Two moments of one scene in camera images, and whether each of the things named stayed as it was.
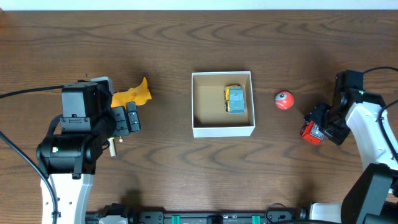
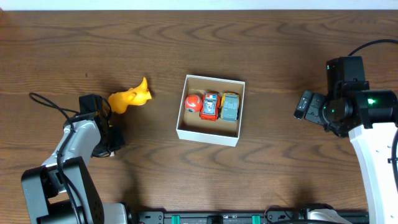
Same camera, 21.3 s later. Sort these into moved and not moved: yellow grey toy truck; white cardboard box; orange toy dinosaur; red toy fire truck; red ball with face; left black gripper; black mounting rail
Moved: left black gripper; white cardboard box; red ball with face; red toy fire truck
Not moved: black mounting rail; orange toy dinosaur; yellow grey toy truck
